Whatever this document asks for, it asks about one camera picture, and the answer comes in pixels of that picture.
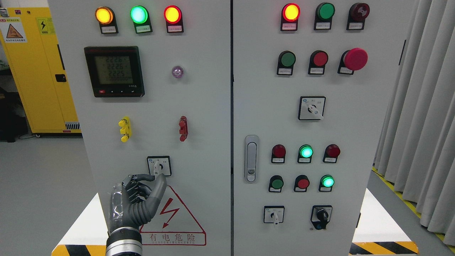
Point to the yellow terminal connector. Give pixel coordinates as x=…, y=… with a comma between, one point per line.
x=125, y=129

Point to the small clear lamp bulb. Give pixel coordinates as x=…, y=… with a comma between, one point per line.
x=177, y=72

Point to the red terminal connector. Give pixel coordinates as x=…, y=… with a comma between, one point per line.
x=183, y=130

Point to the amber indicator light left door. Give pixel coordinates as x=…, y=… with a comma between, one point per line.
x=106, y=20

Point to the lit green indicator lower middle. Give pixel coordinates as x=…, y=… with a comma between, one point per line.
x=305, y=154

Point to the yellow black hazard tape left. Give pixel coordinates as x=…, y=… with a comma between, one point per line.
x=79, y=250

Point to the white rotary selector upper right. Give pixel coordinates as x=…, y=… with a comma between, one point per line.
x=311, y=108

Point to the red electric danger warning sticker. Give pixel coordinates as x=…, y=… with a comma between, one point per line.
x=173, y=224

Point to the red indicator light left door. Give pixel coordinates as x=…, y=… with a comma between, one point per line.
x=174, y=19

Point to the red push button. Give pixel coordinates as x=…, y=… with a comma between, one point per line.
x=317, y=62
x=301, y=183

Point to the white rotary switch lower right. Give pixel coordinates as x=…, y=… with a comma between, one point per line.
x=273, y=214

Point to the dark red buzzer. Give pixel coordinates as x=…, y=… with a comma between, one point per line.
x=357, y=16

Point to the green indicator top right door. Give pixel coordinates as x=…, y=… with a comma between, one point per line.
x=323, y=16

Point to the black digital power meter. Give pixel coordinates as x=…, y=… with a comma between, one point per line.
x=115, y=71

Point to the yellow black hazard tape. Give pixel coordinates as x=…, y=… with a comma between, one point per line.
x=384, y=248
x=79, y=250

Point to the green push button upper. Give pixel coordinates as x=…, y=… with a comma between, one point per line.
x=286, y=61

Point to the yellow black hazard tape right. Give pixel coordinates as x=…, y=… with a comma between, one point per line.
x=384, y=248

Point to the dark red indicator lower right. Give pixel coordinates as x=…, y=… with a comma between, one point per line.
x=331, y=154

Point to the red push button lower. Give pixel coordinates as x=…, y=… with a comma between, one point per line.
x=301, y=183

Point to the black knob selector switch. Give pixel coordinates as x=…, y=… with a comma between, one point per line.
x=321, y=216

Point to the dark red indicator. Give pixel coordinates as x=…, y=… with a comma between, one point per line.
x=278, y=154
x=331, y=154

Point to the red lit indicator right door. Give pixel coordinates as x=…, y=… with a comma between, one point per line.
x=289, y=17

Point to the silver black robot forearm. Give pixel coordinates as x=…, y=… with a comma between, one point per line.
x=125, y=241

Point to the silver door handle lock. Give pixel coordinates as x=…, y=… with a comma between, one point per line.
x=250, y=157

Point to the grey curtain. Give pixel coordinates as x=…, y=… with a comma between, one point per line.
x=417, y=144

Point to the red emergency stop mushroom button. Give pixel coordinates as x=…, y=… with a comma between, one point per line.
x=352, y=60

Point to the white rotary switch door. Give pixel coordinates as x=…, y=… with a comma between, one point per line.
x=159, y=165

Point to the grey cabinet door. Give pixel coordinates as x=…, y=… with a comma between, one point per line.
x=266, y=104
x=201, y=173

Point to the grey left cabinet door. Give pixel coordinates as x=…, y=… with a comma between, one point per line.
x=201, y=173

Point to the dark red indicator lower left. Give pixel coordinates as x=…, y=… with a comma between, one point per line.
x=278, y=154

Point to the green indicator light left door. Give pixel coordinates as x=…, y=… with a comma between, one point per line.
x=141, y=20

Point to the yellow safety storage cabinet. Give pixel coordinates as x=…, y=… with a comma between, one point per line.
x=29, y=38

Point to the red push button upper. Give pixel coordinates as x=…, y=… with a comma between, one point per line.
x=317, y=62

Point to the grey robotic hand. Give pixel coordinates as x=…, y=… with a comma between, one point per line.
x=135, y=200

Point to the lit green push button lower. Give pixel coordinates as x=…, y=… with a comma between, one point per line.
x=326, y=183

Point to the grey right cabinet door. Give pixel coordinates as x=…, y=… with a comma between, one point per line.
x=266, y=104

